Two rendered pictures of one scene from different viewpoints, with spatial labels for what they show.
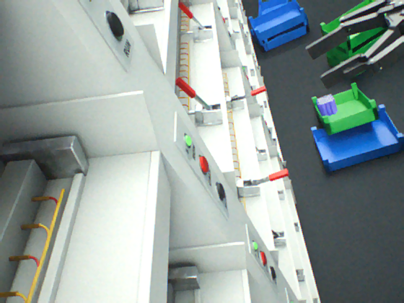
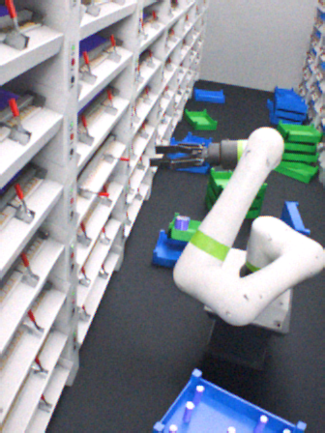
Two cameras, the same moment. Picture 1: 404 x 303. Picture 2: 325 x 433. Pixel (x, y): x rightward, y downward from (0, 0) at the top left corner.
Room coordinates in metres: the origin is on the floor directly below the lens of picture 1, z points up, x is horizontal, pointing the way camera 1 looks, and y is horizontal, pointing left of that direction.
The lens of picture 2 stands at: (-0.79, 0.00, 1.46)
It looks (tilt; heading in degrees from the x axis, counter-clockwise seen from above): 32 degrees down; 346
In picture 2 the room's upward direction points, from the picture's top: 7 degrees clockwise
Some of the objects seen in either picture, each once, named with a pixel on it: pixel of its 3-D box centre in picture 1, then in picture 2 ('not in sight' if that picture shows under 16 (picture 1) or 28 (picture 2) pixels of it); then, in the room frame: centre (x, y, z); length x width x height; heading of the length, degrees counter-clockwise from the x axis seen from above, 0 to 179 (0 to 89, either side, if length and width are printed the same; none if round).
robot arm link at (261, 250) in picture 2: not in sight; (269, 245); (0.37, -0.70, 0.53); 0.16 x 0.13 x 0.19; 34
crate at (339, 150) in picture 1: (355, 138); (185, 251); (0.96, -0.58, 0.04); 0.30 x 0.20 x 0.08; 69
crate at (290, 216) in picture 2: not in sight; (292, 230); (1.04, -1.22, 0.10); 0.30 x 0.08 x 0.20; 168
